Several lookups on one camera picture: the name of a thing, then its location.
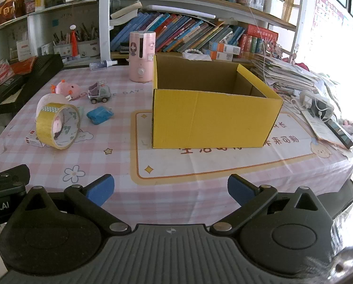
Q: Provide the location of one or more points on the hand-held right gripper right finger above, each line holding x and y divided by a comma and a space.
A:
240, 190

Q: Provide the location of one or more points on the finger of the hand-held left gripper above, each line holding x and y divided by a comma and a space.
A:
12, 173

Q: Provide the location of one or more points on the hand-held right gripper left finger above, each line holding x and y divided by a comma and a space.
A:
101, 188

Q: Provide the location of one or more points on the yellow cardboard box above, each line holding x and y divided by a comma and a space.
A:
209, 118

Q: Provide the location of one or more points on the pink checked tablecloth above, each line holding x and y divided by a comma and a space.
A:
105, 159

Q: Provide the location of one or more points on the small red white box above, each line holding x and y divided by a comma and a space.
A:
31, 141

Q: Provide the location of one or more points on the yellow tape roll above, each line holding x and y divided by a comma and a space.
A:
45, 125

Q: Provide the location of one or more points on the blue crumpled cloth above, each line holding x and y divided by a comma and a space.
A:
99, 115

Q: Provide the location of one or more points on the grey toy car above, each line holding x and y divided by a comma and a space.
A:
99, 93

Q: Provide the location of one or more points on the printed paper leaflet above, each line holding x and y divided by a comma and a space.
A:
318, 127

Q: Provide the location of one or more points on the pink axolotl plush toy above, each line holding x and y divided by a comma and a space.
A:
65, 88

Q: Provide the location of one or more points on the red printed packet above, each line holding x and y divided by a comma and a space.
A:
22, 65

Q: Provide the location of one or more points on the white power strip with plugs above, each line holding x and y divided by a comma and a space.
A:
308, 99

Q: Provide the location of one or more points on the dark phone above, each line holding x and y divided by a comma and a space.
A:
339, 133

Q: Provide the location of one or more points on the stack of magazines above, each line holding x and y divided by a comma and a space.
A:
282, 74

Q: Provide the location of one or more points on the white red carton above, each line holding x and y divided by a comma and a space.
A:
24, 50

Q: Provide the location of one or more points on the small spray bottle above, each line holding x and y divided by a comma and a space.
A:
101, 64

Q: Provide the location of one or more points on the white pen holder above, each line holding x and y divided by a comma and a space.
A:
89, 48
64, 50

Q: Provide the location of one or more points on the pink cylindrical tumbler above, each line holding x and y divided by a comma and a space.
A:
141, 59

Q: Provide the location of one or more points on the orange white box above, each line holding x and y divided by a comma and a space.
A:
222, 56
223, 47

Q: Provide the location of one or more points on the red slim bottle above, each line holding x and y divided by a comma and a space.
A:
73, 41

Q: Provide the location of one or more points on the red boxed book set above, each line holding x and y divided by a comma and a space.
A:
257, 40

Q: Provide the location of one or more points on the white bookshelf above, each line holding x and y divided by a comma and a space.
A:
105, 20

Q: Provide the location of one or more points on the row of leaning books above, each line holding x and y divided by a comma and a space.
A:
176, 32

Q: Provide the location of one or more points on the white pen cup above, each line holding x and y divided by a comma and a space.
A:
274, 7

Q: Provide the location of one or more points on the pink wall poster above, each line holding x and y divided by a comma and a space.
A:
327, 14

